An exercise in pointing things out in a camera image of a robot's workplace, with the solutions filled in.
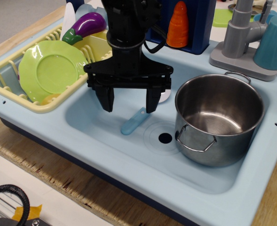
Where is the dark blue box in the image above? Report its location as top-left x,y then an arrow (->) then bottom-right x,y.
157,0 -> 216,55

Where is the black braided cable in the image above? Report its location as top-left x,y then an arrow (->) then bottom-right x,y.
0,185 -> 31,226

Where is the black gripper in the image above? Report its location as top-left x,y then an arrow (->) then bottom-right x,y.
84,43 -> 173,113

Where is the orange toy carrot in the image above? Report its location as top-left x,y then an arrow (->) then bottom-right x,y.
166,1 -> 189,48

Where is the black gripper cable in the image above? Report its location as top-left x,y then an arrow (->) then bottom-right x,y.
143,24 -> 168,54

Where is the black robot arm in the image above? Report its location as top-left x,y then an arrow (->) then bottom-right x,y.
84,0 -> 173,113

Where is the stainless steel pot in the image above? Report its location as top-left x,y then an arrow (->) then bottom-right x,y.
175,72 -> 265,167

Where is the grey toy faucet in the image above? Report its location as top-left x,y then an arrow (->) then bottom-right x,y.
209,0 -> 277,81

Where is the yellow masking tape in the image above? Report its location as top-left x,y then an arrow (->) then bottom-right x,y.
11,204 -> 42,221

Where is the purple toy eggplant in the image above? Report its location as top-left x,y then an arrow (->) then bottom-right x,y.
62,12 -> 107,45

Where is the light blue toy sink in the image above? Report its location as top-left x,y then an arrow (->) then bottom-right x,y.
0,41 -> 277,226

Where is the green cutting board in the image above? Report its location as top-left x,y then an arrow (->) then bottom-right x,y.
213,9 -> 233,28

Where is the blue handled white spoon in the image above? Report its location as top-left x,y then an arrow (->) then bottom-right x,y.
120,89 -> 171,136

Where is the green plastic plate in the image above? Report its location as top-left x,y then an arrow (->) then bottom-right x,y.
18,40 -> 88,102

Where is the teal plastic cup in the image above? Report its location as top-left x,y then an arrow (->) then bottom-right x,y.
253,16 -> 277,70

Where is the white plastic knife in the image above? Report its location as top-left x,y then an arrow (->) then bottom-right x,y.
60,2 -> 76,40

